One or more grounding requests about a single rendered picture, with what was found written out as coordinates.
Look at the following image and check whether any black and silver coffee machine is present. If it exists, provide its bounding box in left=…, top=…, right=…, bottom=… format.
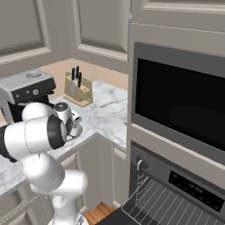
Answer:
left=0, top=69, right=57, bottom=124

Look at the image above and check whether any beige drawer front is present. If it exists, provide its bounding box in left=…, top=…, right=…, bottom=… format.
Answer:
left=113, top=147, right=127, bottom=162
left=57, top=153, right=78, bottom=171

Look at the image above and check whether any black oven door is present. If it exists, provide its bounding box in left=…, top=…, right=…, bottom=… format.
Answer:
left=96, top=206, right=148, bottom=225

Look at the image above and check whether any beige wall cupboard door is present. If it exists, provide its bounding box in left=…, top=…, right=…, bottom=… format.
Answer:
left=129, top=0, right=225, bottom=57
left=0, top=0, right=73, bottom=78
left=71, top=0, right=132, bottom=75

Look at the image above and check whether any wire oven rack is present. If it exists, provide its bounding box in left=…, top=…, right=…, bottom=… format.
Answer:
left=120, top=173, right=225, bottom=225

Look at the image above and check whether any steel oven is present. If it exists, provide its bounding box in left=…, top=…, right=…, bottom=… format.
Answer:
left=127, top=140, right=225, bottom=225

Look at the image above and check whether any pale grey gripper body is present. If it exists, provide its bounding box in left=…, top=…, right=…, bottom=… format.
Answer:
left=67, top=120, right=84, bottom=140

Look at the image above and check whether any beige base cupboard door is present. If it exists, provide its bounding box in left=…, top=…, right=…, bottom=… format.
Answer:
left=0, top=187, right=55, bottom=225
left=76, top=134, right=115, bottom=211
left=112, top=157, right=130, bottom=207

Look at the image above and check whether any black oven knob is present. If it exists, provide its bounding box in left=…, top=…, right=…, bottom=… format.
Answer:
left=135, top=157, right=149, bottom=171

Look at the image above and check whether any wooden knife block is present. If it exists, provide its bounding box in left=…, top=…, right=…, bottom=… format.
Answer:
left=63, top=71, right=94, bottom=108

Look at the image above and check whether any built-in microwave oven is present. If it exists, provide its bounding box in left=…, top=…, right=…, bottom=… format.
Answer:
left=130, top=41, right=225, bottom=167

